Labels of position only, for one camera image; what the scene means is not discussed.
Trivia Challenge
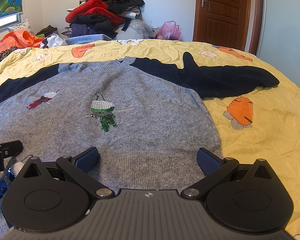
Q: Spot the yellow floral bed quilt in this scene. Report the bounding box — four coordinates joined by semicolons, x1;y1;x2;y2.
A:
0;40;300;239

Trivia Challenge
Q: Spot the white wardrobe with flowers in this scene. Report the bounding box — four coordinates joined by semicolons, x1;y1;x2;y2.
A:
258;0;300;87

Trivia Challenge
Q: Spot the orange plastic bag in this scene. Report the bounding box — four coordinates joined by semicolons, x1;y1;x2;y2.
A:
0;30;44;53

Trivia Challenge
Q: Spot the light blue folded blanket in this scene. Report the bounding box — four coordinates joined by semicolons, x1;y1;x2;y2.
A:
64;34;113;45

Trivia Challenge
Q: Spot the pink plastic bag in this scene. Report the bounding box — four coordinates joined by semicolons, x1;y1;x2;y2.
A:
156;21;181;40

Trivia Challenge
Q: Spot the clear plastic bag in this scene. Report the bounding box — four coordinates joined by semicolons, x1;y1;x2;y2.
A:
114;19;155;40

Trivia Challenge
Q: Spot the pile of dark red clothes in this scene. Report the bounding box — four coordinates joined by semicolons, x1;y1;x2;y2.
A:
63;0;145;39

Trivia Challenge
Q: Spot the grey navy knit sweater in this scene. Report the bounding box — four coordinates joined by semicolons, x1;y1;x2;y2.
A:
0;51;280;240

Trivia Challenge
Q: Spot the brown wooden door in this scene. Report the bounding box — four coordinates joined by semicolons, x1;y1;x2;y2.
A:
193;0;251;50

